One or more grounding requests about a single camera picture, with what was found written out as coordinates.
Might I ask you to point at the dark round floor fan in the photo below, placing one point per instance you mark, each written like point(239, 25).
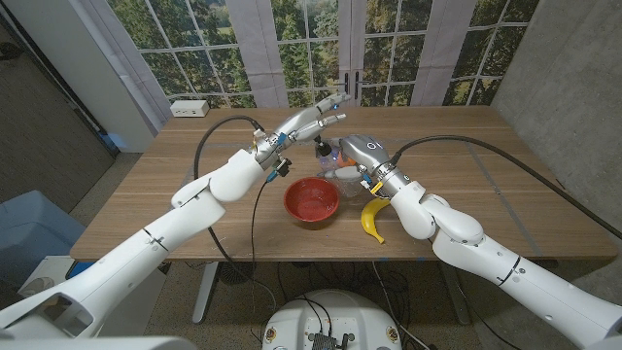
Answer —
point(236, 272)

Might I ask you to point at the table leg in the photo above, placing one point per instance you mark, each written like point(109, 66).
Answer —
point(457, 296)
point(204, 291)

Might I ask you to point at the white robot torso base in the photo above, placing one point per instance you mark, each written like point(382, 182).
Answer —
point(330, 316)

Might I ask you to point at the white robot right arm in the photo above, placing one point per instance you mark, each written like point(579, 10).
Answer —
point(486, 262)

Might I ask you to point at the white power strip box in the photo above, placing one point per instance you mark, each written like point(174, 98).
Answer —
point(189, 108)

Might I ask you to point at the red bowl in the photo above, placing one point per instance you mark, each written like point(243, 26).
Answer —
point(311, 201)

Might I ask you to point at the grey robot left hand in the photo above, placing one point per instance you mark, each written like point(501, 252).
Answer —
point(296, 126)

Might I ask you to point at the yellow banana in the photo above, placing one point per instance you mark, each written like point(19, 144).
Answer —
point(370, 219)

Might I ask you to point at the clear pump dispenser bottle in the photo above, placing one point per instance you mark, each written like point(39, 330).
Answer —
point(323, 148)

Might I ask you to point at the printed window forest backdrop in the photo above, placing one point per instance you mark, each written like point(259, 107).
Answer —
point(194, 48)

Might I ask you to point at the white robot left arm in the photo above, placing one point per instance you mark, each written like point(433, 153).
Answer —
point(146, 248)

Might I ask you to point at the white board with blue shapes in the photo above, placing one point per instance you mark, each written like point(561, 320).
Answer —
point(48, 277)

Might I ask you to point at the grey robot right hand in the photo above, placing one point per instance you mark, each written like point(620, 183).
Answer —
point(367, 153)

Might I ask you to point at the blue bin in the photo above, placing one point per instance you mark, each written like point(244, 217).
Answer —
point(29, 233)

